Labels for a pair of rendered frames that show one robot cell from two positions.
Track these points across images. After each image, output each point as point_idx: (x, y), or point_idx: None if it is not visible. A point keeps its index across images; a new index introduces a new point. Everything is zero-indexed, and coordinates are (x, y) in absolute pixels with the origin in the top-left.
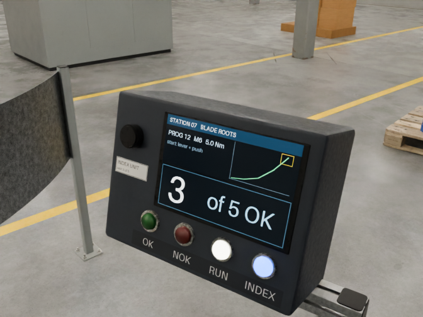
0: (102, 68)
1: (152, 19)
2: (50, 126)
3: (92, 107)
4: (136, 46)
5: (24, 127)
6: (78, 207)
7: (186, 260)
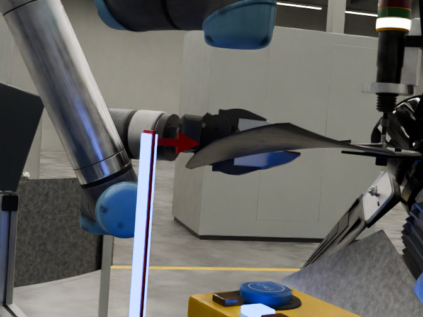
0: (263, 246)
1: (347, 197)
2: (78, 222)
3: (217, 278)
4: (320, 228)
5: (45, 210)
6: None
7: None
